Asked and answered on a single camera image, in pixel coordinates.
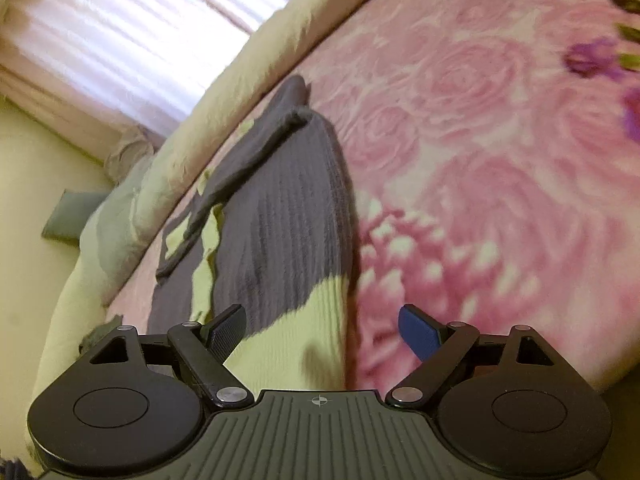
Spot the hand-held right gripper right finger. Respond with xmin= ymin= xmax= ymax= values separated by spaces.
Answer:
xmin=386 ymin=304 xmax=557 ymax=408

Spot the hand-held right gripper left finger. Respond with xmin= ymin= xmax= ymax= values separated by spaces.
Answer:
xmin=89 ymin=304 xmax=252 ymax=409

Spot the purple knit sweater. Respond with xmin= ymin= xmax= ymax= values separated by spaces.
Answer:
xmin=150 ymin=75 xmax=361 ymax=391

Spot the grey garment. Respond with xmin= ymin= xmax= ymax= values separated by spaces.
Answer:
xmin=77 ymin=314 xmax=124 ymax=357

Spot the grey pillow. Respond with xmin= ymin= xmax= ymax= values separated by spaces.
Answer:
xmin=41 ymin=189 xmax=103 ymax=243

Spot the pink crumpled cloth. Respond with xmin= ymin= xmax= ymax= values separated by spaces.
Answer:
xmin=104 ymin=127 xmax=161 ymax=181

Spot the pink floral blanket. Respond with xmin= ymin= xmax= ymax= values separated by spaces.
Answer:
xmin=102 ymin=0 xmax=640 ymax=392

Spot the grey and cream duvet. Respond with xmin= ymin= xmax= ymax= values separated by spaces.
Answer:
xmin=25 ymin=0 xmax=416 ymax=461

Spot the pink drape curtain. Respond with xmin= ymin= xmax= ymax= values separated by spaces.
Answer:
xmin=0 ymin=62 xmax=168 ymax=163

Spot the white sheer curtain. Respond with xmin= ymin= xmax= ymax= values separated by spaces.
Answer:
xmin=15 ymin=0 xmax=341 ymax=136

